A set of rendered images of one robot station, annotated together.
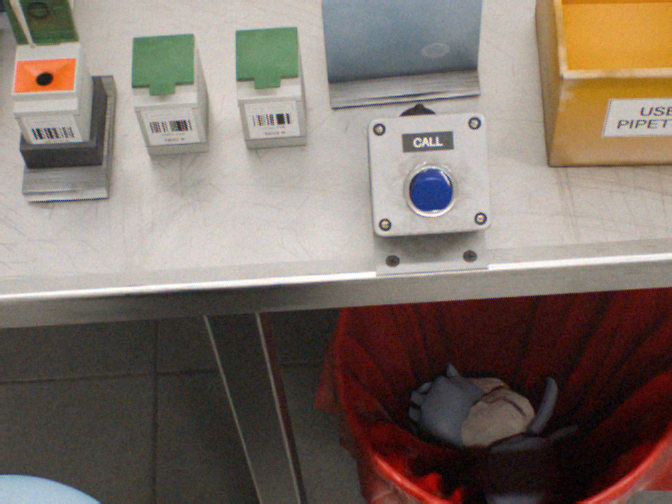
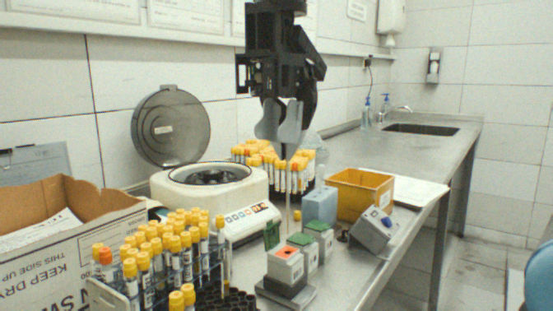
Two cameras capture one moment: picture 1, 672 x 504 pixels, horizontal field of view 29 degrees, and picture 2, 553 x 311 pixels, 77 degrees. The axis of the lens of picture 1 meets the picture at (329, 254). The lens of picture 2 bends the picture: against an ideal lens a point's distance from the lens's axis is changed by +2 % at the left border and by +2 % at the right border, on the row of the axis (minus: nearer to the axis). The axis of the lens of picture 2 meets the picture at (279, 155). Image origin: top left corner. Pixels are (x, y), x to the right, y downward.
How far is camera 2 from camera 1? 0.75 m
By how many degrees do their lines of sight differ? 63
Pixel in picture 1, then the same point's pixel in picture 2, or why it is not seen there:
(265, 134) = (327, 253)
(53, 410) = not seen: outside the picture
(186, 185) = (327, 278)
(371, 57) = not seen: hidden behind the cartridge
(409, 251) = (385, 253)
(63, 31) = (276, 239)
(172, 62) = (304, 237)
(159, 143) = (310, 271)
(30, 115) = (294, 264)
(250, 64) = (318, 227)
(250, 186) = (338, 268)
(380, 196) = (382, 229)
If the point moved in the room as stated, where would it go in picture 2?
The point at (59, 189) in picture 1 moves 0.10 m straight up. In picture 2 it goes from (308, 296) to (309, 238)
